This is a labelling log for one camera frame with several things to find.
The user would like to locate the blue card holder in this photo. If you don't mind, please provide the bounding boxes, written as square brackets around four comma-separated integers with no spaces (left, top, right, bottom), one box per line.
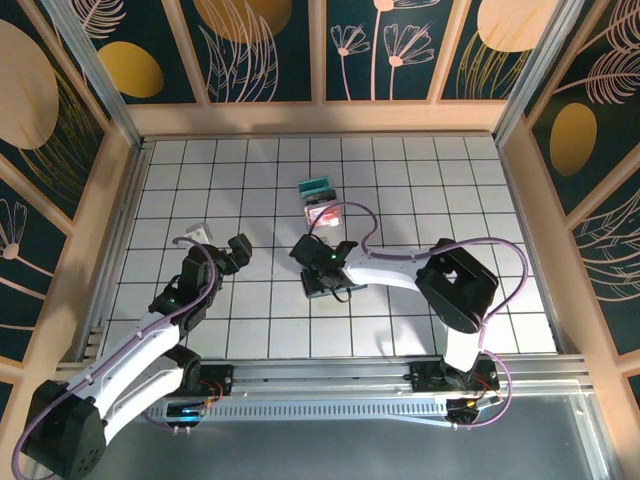
[301,269,369,301]

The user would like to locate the white card red circles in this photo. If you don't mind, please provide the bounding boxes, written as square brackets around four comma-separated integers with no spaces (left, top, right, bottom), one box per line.
[304,203,344,227]

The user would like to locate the floral panel single pink flower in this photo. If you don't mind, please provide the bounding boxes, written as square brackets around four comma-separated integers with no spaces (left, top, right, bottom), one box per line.
[0,174,69,364]

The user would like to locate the grey metal front plate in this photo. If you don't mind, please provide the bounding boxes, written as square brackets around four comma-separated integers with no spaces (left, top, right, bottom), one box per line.
[99,397,619,480]

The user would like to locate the floral panel pink flowers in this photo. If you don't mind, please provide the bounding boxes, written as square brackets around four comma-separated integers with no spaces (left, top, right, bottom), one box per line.
[325,0,454,101]

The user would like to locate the floral panel orange disc leaves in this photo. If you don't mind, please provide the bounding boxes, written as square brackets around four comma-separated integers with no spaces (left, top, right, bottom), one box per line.
[179,0,314,104]

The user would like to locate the floral panel small yellow oval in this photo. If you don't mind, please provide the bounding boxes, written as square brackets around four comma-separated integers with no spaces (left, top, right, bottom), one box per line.
[67,0,197,105]

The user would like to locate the floral panel large peach disc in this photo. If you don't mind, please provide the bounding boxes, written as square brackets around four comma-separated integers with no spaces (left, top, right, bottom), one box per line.
[0,0,109,221]

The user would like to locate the floral panel pale fern leaves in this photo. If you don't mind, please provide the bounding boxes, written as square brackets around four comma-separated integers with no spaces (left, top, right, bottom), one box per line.
[572,199,640,357]

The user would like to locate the floral panel yellow oval fern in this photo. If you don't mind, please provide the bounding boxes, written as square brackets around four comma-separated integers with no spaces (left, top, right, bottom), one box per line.
[524,0,640,217]

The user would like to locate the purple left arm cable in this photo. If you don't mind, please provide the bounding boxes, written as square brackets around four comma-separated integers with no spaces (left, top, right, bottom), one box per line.
[10,237,221,480]

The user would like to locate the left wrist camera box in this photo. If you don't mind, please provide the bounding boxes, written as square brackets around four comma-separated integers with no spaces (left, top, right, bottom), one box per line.
[183,221,212,245]

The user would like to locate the aluminium table side rail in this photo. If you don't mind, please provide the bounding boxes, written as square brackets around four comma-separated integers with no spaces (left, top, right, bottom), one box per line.
[77,142,151,362]

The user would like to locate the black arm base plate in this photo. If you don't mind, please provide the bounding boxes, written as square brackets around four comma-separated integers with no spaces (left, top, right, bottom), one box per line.
[142,363,236,399]
[408,360,501,396]

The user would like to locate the aluminium mounting rail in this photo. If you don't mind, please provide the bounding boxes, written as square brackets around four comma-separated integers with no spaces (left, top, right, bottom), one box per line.
[49,355,594,401]

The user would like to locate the small wired circuit board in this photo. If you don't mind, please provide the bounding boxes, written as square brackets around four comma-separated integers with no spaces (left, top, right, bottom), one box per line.
[446,394,504,429]
[164,397,224,429]

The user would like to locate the perforated metal cable duct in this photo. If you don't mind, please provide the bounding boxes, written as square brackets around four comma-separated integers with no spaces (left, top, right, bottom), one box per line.
[144,402,451,426]

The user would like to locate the aluminium frame post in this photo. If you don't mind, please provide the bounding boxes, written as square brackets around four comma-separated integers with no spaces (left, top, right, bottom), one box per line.
[492,0,591,146]
[39,0,146,151]

